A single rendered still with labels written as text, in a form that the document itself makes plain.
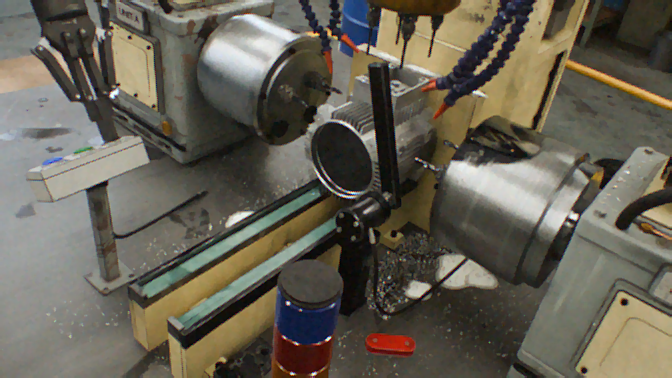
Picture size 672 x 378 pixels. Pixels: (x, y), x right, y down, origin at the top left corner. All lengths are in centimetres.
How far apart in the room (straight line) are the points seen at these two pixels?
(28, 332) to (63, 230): 26
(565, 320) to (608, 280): 10
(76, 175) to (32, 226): 36
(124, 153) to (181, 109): 39
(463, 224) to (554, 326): 20
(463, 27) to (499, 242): 50
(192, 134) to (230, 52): 27
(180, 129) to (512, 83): 75
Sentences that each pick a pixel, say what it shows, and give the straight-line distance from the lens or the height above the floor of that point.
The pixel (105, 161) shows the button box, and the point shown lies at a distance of 96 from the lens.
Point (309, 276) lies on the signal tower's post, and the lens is 51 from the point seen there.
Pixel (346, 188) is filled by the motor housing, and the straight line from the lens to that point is 111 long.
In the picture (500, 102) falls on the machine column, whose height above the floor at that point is 110.
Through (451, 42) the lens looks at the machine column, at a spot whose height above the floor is 118.
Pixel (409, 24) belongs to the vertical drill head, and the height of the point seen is 128.
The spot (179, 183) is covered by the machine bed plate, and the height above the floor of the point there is 80.
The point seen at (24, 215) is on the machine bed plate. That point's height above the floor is 80.
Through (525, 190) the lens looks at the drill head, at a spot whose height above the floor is 113.
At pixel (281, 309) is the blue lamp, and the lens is 52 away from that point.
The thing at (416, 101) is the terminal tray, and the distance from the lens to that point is 110.
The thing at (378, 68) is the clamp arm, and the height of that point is 124.
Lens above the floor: 158
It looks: 35 degrees down
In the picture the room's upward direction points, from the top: 8 degrees clockwise
